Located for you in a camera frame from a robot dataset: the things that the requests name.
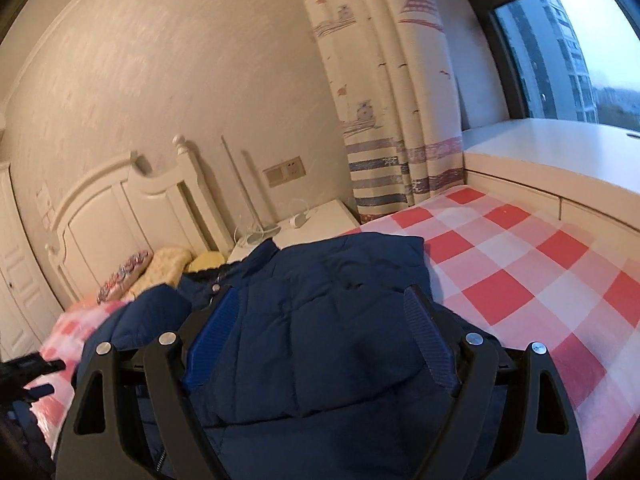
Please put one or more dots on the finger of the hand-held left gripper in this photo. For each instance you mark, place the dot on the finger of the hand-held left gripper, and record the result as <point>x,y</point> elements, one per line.
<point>44,363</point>
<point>39,392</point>

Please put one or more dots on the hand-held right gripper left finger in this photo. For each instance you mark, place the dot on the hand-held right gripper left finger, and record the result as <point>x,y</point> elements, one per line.
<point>211,339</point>

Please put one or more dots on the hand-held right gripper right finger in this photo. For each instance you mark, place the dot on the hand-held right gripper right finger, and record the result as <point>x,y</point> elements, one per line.
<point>429,332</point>

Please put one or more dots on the navy puffer jacket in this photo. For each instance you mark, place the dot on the navy puffer jacket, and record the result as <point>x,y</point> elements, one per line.
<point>320,320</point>

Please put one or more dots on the yellow pillow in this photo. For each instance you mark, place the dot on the yellow pillow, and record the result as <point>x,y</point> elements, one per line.
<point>206,261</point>

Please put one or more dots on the white wardrobe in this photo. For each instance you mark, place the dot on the white wardrobe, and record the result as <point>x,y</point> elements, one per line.
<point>17,280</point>

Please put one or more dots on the red checked bedsheet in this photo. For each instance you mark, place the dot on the red checked bedsheet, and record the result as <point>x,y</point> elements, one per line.
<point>525,280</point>

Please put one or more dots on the white nightstand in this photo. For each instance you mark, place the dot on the white nightstand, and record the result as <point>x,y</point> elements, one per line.
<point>310,227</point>

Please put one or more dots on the white slim desk lamp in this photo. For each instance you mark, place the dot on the white slim desk lamp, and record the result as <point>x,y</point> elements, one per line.
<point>245,190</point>

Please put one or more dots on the white wooden headboard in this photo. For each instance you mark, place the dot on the white wooden headboard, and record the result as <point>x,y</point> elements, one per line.
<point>115,220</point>

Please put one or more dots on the white window desk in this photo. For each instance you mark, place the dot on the white window desk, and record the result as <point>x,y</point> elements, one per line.
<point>555,165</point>

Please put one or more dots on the printed striped curtain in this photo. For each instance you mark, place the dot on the printed striped curtain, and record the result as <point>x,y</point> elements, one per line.
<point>385,90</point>

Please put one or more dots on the window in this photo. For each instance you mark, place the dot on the window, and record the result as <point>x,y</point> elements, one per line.
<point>565,55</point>

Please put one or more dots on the wall switch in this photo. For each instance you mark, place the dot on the wall switch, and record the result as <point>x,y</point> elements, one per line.
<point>44,205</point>

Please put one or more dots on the wall socket panel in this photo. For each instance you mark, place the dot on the wall socket panel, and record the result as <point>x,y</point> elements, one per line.
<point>285,171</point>

